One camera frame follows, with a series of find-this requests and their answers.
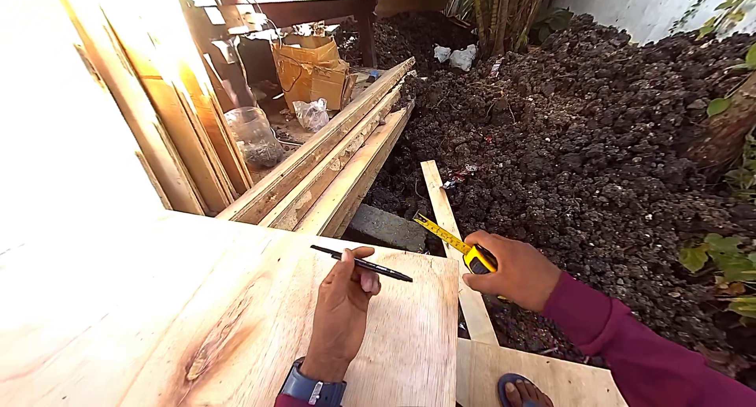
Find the person's right hand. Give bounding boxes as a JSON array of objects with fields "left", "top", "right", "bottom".
[{"left": 462, "top": 230, "right": 562, "bottom": 313}]

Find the person's left forearm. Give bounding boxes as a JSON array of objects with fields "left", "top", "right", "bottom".
[{"left": 274, "top": 357, "right": 347, "bottom": 407}]

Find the clear plastic bag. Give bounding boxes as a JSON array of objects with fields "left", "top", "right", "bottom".
[{"left": 293, "top": 98, "right": 330, "bottom": 134}]

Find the brown tree trunk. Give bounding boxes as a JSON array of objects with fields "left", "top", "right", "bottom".
[{"left": 686, "top": 73, "right": 756, "bottom": 180}]

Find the red silver wrapper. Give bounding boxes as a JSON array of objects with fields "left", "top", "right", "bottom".
[{"left": 441, "top": 164, "right": 480, "bottom": 190}]

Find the pile of dark soil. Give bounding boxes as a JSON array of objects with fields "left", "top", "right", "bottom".
[{"left": 337, "top": 11, "right": 756, "bottom": 390}]

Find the grey concrete block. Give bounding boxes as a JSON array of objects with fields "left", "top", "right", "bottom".
[{"left": 348, "top": 203, "right": 427, "bottom": 253}]

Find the large light plywood sheet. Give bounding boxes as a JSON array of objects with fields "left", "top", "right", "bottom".
[{"left": 0, "top": 210, "right": 460, "bottom": 407}]

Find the black pen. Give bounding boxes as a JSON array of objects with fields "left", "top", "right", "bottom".
[{"left": 311, "top": 244, "right": 413, "bottom": 282}]

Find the stack of upright wooden boards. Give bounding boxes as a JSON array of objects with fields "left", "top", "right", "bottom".
[{"left": 53, "top": 0, "right": 254, "bottom": 216}]

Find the plain plywood board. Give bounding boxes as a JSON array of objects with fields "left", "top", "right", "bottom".
[{"left": 456, "top": 338, "right": 629, "bottom": 407}]

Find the green climbing plant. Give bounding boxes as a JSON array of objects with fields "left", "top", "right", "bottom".
[{"left": 673, "top": 0, "right": 756, "bottom": 119}]

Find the yellow black tape measure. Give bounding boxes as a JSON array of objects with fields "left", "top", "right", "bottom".
[{"left": 413, "top": 212, "right": 509, "bottom": 301}]

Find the person's right forearm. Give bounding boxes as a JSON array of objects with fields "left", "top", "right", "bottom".
[{"left": 543, "top": 271, "right": 756, "bottom": 407}]

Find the long wooden beam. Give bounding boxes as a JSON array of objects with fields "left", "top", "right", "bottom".
[
  {"left": 216, "top": 57, "right": 417, "bottom": 225},
  {"left": 259, "top": 79, "right": 408, "bottom": 231},
  {"left": 295, "top": 100, "right": 415, "bottom": 239}
]

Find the green leafy plant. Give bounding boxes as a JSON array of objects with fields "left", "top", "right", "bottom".
[{"left": 678, "top": 233, "right": 756, "bottom": 320}]

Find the person's left hand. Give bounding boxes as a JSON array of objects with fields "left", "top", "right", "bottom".
[{"left": 302, "top": 246, "right": 382, "bottom": 383}]

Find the clump of plant stems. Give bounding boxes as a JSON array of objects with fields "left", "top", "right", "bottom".
[{"left": 446, "top": 0, "right": 562, "bottom": 58}]

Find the brown cardboard box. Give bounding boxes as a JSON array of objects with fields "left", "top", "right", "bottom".
[{"left": 272, "top": 35, "right": 358, "bottom": 113}]

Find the wooden table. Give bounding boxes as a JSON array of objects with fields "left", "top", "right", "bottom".
[{"left": 183, "top": 0, "right": 382, "bottom": 69}]

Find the clear plastic jar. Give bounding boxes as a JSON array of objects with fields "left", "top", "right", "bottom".
[{"left": 224, "top": 106, "right": 285, "bottom": 169}]

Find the narrow wooden strip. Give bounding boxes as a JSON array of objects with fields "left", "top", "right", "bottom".
[{"left": 421, "top": 160, "right": 500, "bottom": 346}]

